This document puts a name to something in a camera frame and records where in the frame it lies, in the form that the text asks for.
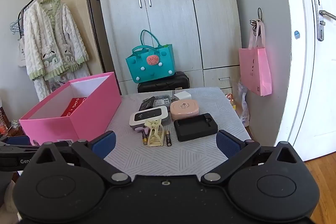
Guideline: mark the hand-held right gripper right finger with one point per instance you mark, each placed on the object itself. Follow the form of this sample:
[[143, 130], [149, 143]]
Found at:
[[227, 145]]

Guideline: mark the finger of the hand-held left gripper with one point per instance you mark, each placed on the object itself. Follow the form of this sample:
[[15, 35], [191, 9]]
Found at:
[[13, 158], [17, 140]]

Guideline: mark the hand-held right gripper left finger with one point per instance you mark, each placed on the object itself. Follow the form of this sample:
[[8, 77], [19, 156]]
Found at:
[[105, 144]]

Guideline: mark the black silicone case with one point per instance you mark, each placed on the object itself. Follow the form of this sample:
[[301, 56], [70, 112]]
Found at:
[[195, 132]]

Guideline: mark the pink cardboard box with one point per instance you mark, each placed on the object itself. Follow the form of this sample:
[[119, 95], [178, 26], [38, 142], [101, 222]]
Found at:
[[78, 119]]

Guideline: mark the black gold battery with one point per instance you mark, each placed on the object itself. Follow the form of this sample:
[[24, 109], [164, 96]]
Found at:
[[168, 138], [144, 138]]

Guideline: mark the cream hair claw clip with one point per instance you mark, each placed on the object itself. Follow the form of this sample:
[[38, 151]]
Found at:
[[155, 138]]

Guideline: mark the white mobile router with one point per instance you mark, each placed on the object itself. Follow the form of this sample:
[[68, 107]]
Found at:
[[148, 116]]

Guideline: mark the pink round compact case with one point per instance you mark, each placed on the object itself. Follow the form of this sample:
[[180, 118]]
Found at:
[[183, 108]]

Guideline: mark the black battery pack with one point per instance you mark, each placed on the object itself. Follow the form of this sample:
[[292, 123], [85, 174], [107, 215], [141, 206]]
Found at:
[[147, 103]]

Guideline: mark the white charger plug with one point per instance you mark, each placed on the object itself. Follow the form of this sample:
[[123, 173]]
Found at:
[[182, 96]]

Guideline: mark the grey router without cover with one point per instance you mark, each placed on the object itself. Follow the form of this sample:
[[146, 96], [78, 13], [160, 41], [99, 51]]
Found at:
[[162, 102]]

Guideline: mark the red patterned gift bag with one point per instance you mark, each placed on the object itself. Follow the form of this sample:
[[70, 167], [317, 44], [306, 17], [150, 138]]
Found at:
[[3, 121]]

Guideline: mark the clear plastic bag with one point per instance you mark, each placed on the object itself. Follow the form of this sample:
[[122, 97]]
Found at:
[[242, 108]]

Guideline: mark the red printed paper liner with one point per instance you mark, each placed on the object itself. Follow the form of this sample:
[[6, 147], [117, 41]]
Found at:
[[74, 107]]

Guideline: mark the pink shopping bag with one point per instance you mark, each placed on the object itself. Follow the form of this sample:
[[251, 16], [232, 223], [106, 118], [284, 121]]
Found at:
[[256, 69]]

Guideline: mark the black suitcase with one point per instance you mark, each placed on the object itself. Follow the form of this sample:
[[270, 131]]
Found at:
[[162, 85]]

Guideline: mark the teal felt handbag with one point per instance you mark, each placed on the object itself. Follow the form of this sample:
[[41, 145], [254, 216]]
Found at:
[[149, 69]]

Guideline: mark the white tote bag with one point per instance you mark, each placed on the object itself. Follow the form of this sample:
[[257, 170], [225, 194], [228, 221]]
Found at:
[[21, 53]]

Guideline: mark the white door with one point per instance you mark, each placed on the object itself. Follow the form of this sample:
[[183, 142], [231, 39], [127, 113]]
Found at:
[[309, 82]]

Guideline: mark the cream fleece pajama jacket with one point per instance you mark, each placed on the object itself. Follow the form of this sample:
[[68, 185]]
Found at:
[[52, 35]]

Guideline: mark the black clothes rack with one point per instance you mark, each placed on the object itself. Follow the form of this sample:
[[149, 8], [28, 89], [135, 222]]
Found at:
[[92, 22]]

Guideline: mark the blue round sticker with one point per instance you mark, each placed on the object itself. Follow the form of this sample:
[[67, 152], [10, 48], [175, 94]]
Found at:
[[297, 34]]

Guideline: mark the light wood wardrobe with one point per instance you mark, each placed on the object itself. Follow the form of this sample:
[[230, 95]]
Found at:
[[168, 16]]

